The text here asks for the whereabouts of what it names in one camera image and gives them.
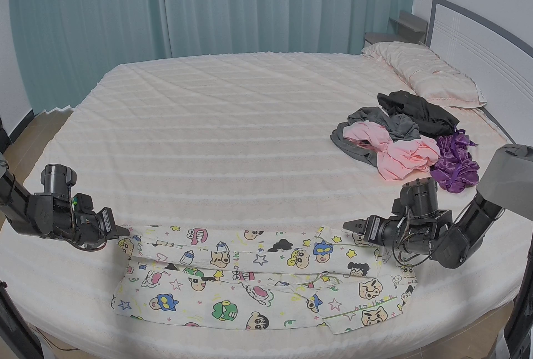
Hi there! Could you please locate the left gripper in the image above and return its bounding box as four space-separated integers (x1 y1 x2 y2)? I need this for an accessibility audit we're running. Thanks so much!
77 208 132 249

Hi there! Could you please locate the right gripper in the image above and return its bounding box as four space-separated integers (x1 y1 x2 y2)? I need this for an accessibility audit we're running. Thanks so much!
342 214 402 247

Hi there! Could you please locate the white printed pyjama top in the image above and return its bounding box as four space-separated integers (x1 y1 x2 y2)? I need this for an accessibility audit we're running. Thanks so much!
109 224 418 335

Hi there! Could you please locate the bed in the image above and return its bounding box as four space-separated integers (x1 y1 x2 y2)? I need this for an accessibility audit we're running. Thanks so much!
0 0 533 356

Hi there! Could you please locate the pink garment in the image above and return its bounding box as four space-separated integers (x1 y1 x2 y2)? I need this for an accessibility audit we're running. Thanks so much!
342 120 441 182

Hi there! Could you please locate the dark grey garment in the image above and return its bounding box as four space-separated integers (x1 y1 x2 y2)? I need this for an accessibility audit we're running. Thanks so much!
331 105 421 168

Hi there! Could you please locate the purple garment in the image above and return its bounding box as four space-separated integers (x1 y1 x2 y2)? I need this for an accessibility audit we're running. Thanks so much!
429 130 481 192

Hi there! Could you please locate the black garment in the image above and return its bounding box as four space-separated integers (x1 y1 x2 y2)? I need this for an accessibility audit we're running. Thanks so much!
377 90 460 137

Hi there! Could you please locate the cream pillow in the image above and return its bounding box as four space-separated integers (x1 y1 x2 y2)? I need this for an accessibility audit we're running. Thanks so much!
361 41 488 108

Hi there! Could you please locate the grey bedside table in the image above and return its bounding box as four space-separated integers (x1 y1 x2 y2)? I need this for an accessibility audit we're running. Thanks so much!
364 10 429 46

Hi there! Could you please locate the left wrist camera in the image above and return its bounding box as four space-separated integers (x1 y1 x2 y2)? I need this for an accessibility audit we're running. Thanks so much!
72 193 94 221

